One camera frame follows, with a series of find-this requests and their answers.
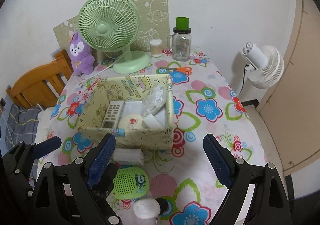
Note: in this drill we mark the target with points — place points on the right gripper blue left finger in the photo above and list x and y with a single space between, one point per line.
78 179

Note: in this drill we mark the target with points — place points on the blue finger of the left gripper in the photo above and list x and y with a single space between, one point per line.
104 187
44 148

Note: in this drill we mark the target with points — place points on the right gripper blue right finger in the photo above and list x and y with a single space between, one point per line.
269 204

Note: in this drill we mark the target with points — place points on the green perforated panda case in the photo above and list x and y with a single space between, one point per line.
130 183

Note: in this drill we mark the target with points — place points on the white charger adapter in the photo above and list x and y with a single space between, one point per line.
128 156

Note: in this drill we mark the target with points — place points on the white oval earbuds case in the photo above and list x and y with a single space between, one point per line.
146 208

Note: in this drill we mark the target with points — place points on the white remote control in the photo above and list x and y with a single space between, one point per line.
113 114

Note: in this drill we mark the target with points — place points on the round cartoon pocket mirror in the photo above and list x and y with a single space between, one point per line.
131 121

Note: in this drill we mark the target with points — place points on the clear box of floss picks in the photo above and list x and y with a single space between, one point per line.
155 100

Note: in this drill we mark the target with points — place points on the small white charger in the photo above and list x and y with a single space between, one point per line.
151 122

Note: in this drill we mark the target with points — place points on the plaid blue bedding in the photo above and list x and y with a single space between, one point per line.
17 124

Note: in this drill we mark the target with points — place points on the wooden chair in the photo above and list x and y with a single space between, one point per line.
43 84

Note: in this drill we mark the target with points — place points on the yellow cartoon storage box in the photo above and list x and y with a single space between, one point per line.
127 88

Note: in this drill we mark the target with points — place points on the beige door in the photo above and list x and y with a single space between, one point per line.
291 113

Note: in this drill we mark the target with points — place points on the purple plush toy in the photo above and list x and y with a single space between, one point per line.
81 56

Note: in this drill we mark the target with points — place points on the floral tablecloth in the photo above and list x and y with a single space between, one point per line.
203 103

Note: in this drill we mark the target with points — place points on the white standing fan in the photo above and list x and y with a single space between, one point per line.
263 70

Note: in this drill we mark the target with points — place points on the cotton swab container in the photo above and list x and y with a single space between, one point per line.
155 47

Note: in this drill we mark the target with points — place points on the green desk fan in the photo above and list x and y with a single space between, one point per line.
112 26

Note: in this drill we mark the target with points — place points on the glass mason jar mug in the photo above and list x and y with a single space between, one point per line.
180 44

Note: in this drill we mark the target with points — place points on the green plastic cup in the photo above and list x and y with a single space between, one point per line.
182 23

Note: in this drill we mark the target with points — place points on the orange handled scissors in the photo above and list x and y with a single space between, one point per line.
184 70

